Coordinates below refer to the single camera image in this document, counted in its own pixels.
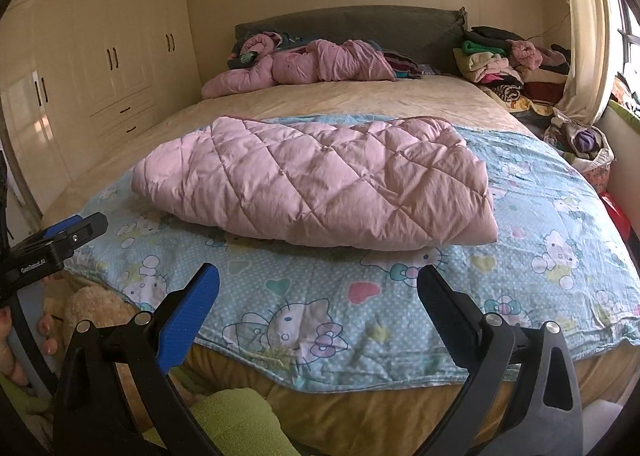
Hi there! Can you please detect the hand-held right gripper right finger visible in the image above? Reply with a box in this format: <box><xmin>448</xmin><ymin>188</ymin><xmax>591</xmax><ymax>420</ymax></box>
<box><xmin>416</xmin><ymin>265</ymin><xmax>586</xmax><ymax>456</ymax></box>

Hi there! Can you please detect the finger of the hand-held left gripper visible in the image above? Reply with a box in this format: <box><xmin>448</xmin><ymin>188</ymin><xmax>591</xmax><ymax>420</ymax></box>
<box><xmin>50</xmin><ymin>212</ymin><xmax>109</xmax><ymax>257</ymax></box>
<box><xmin>40</xmin><ymin>215</ymin><xmax>83</xmax><ymax>239</ymax></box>

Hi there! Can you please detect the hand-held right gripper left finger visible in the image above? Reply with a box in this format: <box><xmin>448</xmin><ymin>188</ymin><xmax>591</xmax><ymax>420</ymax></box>
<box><xmin>52</xmin><ymin>262</ymin><xmax>221</xmax><ymax>456</ymax></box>

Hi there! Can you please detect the pink quilted jacket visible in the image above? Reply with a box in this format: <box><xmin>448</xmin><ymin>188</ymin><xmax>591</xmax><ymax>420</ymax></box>
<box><xmin>131</xmin><ymin>115</ymin><xmax>500</xmax><ymax>252</ymax></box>

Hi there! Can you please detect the bag of clothes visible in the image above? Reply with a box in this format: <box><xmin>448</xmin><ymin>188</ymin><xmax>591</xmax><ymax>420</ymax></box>
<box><xmin>544</xmin><ymin>108</ymin><xmax>616</xmax><ymax>172</ymax></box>

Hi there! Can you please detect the pile of folded clothes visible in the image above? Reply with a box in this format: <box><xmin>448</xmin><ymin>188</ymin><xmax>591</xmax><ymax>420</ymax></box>
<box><xmin>452</xmin><ymin>26</ymin><xmax>573</xmax><ymax>122</ymax></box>

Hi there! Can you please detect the blue cartoon printed blanket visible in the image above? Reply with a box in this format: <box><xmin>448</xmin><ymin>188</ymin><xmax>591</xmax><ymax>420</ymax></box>
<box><xmin>65</xmin><ymin>113</ymin><xmax>640</xmax><ymax>382</ymax></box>

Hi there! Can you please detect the person's green fleece clothing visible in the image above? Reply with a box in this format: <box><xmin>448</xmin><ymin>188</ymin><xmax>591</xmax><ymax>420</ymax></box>
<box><xmin>190</xmin><ymin>387</ymin><xmax>301</xmax><ymax>456</ymax></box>

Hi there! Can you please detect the cream wardrobe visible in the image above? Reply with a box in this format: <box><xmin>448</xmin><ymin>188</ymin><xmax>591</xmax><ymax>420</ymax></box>
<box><xmin>0</xmin><ymin>0</ymin><xmax>203</xmax><ymax>207</ymax></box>

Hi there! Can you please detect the white plastic object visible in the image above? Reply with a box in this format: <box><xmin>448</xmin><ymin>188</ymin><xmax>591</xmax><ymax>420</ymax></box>
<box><xmin>582</xmin><ymin>398</ymin><xmax>633</xmax><ymax>456</ymax></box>

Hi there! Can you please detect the red object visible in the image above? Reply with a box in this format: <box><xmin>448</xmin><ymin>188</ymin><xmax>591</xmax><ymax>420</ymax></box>
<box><xmin>597</xmin><ymin>191</ymin><xmax>633</xmax><ymax>242</ymax></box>

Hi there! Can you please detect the dark printed pillow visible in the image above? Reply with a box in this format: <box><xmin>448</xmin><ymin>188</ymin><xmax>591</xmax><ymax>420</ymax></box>
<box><xmin>227</xmin><ymin>31</ymin><xmax>306</xmax><ymax>71</ymax></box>

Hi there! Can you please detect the bed with beige sheet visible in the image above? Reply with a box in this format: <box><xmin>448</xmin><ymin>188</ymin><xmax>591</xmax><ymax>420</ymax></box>
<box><xmin>42</xmin><ymin>73</ymin><xmax>640</xmax><ymax>442</ymax></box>

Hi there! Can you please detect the striped dark cloth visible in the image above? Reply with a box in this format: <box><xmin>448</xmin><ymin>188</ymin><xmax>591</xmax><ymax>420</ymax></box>
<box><xmin>382</xmin><ymin>50</ymin><xmax>441</xmax><ymax>79</ymax></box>

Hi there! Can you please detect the green patterned cloth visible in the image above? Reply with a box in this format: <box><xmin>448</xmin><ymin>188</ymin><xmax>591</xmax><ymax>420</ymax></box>
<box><xmin>607</xmin><ymin>76</ymin><xmax>640</xmax><ymax>137</ymax></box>

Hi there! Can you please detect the crumpled pink quilted garment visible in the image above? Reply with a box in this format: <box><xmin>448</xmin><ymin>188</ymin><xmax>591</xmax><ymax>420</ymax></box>
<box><xmin>201</xmin><ymin>32</ymin><xmax>398</xmax><ymax>99</ymax></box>

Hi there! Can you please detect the grey padded headboard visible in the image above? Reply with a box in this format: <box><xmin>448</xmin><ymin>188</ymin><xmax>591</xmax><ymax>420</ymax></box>
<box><xmin>234</xmin><ymin>6</ymin><xmax>468</xmax><ymax>77</ymax></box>

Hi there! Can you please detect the cream curtain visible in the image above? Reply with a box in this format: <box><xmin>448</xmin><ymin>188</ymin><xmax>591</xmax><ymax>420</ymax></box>
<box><xmin>550</xmin><ymin>0</ymin><xmax>621</xmax><ymax>129</ymax></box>

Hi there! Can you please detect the window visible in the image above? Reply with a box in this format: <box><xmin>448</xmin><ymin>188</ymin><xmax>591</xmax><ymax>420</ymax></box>
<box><xmin>607</xmin><ymin>0</ymin><xmax>640</xmax><ymax>87</ymax></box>

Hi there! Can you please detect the black cable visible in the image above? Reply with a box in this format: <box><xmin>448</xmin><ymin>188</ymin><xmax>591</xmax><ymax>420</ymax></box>
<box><xmin>7</xmin><ymin>286</ymin><xmax>58</xmax><ymax>397</ymax></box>

